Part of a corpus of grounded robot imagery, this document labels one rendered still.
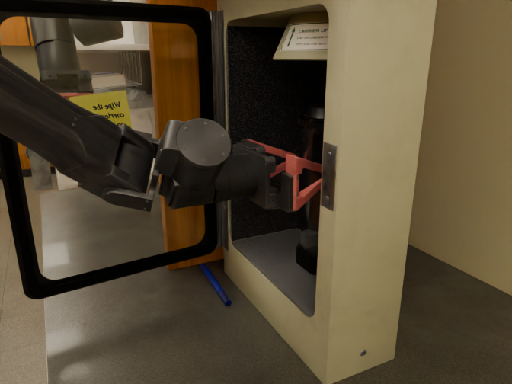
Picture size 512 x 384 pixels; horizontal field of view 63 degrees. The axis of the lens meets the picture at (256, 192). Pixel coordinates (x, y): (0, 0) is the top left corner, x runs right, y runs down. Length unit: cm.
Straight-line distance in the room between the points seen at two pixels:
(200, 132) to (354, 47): 17
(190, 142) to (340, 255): 20
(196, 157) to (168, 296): 36
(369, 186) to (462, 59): 46
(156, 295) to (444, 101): 64
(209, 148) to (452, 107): 57
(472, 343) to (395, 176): 30
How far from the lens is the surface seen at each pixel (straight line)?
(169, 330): 66
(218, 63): 70
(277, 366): 59
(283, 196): 51
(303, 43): 53
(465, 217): 90
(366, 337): 57
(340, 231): 46
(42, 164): 61
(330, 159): 44
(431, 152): 92
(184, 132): 44
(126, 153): 49
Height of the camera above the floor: 132
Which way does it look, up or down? 18 degrees down
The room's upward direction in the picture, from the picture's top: straight up
